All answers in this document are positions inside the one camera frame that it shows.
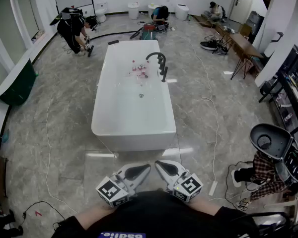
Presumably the white power strip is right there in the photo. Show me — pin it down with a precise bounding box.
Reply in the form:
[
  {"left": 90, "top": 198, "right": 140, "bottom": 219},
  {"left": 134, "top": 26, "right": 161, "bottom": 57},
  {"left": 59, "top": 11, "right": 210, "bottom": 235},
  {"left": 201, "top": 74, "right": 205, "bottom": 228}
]
[{"left": 208, "top": 180, "right": 219, "bottom": 196}]

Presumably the black vacuum hose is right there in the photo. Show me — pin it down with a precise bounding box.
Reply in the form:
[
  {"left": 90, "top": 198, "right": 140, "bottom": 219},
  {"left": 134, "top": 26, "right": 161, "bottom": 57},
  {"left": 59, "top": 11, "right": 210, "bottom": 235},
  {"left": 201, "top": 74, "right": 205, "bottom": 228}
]
[{"left": 87, "top": 26, "right": 145, "bottom": 58}]

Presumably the pile of red-label bottles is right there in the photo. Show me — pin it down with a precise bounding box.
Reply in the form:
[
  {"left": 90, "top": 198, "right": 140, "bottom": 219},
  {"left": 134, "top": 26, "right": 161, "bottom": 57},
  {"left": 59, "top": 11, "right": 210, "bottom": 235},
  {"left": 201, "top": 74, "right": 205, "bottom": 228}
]
[{"left": 128, "top": 59, "right": 149, "bottom": 86}]

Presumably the black floor cable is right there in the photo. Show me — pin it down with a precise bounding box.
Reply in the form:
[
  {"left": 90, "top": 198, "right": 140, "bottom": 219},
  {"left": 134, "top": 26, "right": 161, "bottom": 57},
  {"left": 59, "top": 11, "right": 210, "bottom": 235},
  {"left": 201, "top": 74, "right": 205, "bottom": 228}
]
[{"left": 22, "top": 200, "right": 67, "bottom": 231}]

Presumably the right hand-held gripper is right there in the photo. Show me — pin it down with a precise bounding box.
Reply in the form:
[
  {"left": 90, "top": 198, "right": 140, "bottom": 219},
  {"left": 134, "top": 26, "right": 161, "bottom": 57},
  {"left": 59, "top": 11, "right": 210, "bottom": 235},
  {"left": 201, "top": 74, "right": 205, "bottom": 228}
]
[{"left": 154, "top": 159, "right": 204, "bottom": 203}]

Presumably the white toilet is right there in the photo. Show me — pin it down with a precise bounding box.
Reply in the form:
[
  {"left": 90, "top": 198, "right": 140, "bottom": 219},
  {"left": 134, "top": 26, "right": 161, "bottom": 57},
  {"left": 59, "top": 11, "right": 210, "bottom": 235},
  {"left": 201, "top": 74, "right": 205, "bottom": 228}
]
[
  {"left": 95, "top": 1, "right": 108, "bottom": 23},
  {"left": 127, "top": 1, "right": 140, "bottom": 20},
  {"left": 147, "top": 3, "right": 160, "bottom": 18},
  {"left": 175, "top": 3, "right": 190, "bottom": 21}
]

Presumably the white floor cable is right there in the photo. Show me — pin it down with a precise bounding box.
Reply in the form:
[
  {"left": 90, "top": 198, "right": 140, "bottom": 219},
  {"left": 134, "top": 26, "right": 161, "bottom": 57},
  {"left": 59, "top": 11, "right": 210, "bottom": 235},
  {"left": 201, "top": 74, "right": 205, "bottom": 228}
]
[
  {"left": 182, "top": 37, "right": 221, "bottom": 183},
  {"left": 45, "top": 65, "right": 78, "bottom": 214}
]

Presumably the person's left forearm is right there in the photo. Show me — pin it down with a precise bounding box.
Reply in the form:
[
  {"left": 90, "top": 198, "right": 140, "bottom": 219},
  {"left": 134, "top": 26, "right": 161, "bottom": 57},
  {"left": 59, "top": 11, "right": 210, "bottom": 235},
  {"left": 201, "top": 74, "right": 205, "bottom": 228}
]
[{"left": 74, "top": 203, "right": 116, "bottom": 224}]

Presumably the wooden floor platform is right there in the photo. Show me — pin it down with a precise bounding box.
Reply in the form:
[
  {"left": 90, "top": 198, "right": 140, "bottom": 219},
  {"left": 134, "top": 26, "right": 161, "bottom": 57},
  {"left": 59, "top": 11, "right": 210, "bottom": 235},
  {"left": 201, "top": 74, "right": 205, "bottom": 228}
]
[{"left": 190, "top": 13, "right": 225, "bottom": 29}]

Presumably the person's right forearm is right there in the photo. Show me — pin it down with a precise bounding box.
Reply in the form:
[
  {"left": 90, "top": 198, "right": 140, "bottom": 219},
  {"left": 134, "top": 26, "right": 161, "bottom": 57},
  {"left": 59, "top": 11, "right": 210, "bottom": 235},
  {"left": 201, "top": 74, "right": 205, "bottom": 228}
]
[{"left": 190, "top": 196, "right": 230, "bottom": 215}]

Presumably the white bathtub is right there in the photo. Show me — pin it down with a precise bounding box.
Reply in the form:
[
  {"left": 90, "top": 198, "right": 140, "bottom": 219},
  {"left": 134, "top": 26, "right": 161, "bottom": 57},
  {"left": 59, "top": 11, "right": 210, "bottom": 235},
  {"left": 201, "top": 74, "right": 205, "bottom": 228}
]
[{"left": 91, "top": 40, "right": 177, "bottom": 152}]

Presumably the dark green bathtub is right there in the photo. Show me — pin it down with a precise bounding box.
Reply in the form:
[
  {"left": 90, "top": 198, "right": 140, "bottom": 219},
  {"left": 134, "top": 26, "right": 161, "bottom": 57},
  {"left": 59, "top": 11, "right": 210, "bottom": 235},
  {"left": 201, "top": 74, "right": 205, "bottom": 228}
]
[{"left": 0, "top": 57, "right": 38, "bottom": 107}]

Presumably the wooden table with black legs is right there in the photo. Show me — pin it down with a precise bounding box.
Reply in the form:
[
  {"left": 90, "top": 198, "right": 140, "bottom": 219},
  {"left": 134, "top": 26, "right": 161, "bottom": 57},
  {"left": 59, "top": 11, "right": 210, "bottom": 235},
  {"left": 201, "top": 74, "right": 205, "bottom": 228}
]
[{"left": 221, "top": 25, "right": 264, "bottom": 80}]

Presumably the round floor disc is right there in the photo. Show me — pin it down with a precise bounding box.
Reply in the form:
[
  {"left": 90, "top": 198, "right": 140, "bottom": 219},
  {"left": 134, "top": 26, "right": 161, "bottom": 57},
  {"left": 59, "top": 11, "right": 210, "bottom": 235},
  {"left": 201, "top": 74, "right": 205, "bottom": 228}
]
[{"left": 200, "top": 40, "right": 229, "bottom": 56}]

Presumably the white door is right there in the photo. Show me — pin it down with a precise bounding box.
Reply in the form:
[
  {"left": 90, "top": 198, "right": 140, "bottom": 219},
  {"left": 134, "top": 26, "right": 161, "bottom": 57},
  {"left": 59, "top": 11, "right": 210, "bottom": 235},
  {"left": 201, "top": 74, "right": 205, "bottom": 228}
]
[{"left": 228, "top": 0, "right": 254, "bottom": 24}]

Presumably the black shelf rack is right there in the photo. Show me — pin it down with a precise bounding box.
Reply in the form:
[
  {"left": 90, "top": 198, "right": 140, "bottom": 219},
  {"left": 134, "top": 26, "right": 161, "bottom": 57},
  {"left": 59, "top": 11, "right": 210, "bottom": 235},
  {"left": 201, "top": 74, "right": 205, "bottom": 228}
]
[{"left": 259, "top": 44, "right": 298, "bottom": 135}]

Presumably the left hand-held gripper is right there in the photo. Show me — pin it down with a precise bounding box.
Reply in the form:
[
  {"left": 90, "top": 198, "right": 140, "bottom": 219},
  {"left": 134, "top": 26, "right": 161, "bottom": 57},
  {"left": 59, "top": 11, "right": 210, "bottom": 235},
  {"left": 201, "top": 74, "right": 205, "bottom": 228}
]
[{"left": 95, "top": 164, "right": 151, "bottom": 208}]

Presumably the person's black t-shirt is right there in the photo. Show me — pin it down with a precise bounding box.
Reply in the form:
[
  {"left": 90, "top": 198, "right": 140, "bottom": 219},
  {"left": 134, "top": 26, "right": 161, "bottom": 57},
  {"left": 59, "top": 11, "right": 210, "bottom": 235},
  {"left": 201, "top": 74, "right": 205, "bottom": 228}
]
[{"left": 51, "top": 189, "right": 261, "bottom": 238}]

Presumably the black curved faucet spout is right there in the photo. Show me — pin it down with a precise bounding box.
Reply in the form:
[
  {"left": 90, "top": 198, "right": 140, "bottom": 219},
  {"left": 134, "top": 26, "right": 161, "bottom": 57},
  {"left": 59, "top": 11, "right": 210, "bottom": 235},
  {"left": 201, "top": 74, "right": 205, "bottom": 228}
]
[{"left": 146, "top": 52, "right": 166, "bottom": 71}]

